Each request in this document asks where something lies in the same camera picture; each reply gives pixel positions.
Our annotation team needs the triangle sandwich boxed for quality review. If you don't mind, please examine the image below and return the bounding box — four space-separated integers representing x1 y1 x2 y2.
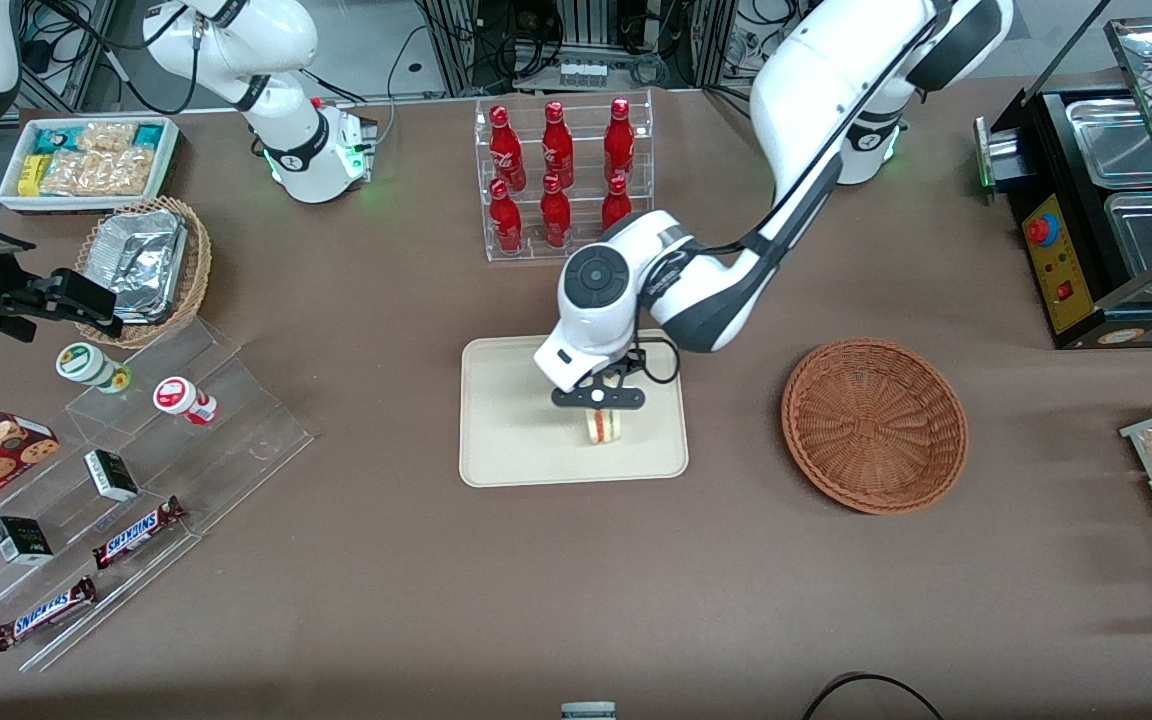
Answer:
584 404 629 447

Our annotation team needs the cream plastic tray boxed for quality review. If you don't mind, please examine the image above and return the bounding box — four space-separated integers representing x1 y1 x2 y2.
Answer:
459 329 690 489

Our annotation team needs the light wicker basket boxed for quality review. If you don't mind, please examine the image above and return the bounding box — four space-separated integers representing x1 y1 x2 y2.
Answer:
74 196 213 349

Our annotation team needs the brown wicker basket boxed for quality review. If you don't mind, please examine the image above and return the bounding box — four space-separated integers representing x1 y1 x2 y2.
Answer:
781 338 969 516

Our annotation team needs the green lid white cup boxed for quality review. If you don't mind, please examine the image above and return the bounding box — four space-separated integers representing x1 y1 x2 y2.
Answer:
56 342 132 393

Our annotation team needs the stack of foil trays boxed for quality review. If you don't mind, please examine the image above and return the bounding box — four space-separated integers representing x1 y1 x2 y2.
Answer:
86 210 187 323

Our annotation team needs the white snack bin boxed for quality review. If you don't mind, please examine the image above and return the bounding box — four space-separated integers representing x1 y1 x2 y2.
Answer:
0 117 180 216

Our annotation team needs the large cracker snack bag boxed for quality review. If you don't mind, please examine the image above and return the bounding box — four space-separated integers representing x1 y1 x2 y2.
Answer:
41 122 154 197

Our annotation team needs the red lid white cup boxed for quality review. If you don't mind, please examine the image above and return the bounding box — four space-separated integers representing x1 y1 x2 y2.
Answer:
153 376 219 426

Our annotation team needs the red cola bottle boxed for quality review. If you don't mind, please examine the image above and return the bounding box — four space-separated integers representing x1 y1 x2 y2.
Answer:
601 175 634 231
604 98 636 184
540 174 572 249
489 179 524 255
489 105 528 193
541 101 575 189

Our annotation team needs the clear acrylic bottle rack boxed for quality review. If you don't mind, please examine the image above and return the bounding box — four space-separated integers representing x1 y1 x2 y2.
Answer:
474 90 655 263

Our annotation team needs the small black carton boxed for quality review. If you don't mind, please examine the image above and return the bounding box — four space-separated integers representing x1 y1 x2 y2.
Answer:
84 450 140 503
0 516 54 566

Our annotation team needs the clear acrylic stepped shelf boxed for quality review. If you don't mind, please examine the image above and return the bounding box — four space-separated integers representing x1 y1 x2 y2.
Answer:
0 318 315 673

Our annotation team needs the Snickers chocolate bar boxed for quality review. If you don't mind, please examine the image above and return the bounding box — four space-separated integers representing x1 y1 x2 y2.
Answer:
0 576 98 652
92 496 187 571

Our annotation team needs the black food warmer machine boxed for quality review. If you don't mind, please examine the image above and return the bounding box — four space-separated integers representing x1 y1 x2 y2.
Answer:
974 18 1152 351

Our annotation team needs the aluminium frame rack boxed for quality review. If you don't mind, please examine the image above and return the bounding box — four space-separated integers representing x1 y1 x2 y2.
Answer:
421 0 737 96

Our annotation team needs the black cable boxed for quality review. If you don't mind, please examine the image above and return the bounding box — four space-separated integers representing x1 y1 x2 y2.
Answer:
801 673 947 720

